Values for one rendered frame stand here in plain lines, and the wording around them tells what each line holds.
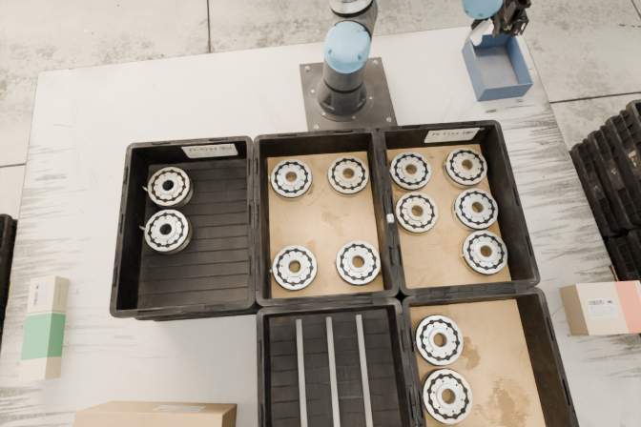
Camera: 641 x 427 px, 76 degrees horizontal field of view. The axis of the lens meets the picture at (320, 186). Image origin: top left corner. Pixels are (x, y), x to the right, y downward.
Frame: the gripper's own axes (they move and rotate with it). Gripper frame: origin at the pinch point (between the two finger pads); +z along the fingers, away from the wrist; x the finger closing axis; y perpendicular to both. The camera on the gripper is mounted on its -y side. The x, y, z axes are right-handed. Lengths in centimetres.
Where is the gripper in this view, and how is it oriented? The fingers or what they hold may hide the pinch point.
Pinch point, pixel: (490, 38)
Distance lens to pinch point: 131.7
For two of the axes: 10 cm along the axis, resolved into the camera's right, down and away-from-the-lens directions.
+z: 0.9, 3.4, 9.3
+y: 1.0, 9.3, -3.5
